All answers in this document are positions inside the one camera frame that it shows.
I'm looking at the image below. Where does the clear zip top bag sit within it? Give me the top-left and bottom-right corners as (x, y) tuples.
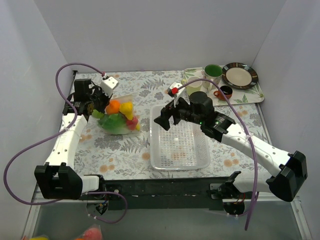
(92, 95), (141, 135)

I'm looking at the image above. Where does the fake yellow lemon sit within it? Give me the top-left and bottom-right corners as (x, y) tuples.
(119, 101), (134, 121)

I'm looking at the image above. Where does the fake orange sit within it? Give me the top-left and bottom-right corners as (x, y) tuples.
(105, 100), (121, 115)

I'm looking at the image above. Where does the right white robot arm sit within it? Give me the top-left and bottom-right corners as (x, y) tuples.
(154, 91), (308, 202)

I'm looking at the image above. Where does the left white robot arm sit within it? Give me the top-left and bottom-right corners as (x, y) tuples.
(34, 76), (119, 200)

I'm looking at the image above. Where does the fake green lettuce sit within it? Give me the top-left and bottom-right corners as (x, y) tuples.
(92, 109), (128, 135)

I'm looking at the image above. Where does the bag of fake food foreground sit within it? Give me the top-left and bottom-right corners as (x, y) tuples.
(21, 224), (104, 240)

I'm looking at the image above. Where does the pale yellow mug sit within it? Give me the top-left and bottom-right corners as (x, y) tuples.
(181, 76), (206, 96)

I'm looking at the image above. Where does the white plastic basket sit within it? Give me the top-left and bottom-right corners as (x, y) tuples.
(149, 105), (211, 171)

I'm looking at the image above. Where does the small orange brown cup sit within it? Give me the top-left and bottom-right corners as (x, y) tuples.
(213, 85), (233, 101)

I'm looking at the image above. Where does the green interior floral mug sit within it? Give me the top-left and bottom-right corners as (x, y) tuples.
(202, 64), (223, 91)

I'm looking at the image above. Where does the brown rimmed ceramic plate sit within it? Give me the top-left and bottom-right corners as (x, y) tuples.
(221, 62), (259, 90)

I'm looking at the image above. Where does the floral tablecloth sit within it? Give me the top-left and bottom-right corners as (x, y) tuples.
(48, 69), (280, 180)

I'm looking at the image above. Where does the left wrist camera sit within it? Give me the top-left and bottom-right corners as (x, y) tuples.
(100, 76), (119, 98)

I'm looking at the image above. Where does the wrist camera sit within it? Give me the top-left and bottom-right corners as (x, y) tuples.
(100, 76), (119, 98)
(167, 82), (186, 107)

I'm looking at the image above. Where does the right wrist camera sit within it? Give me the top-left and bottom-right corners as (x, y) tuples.
(167, 82), (186, 107)

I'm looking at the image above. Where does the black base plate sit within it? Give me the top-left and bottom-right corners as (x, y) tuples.
(81, 177), (250, 211)

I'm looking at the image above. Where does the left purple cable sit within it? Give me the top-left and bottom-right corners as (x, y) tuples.
(2, 62), (128, 224)

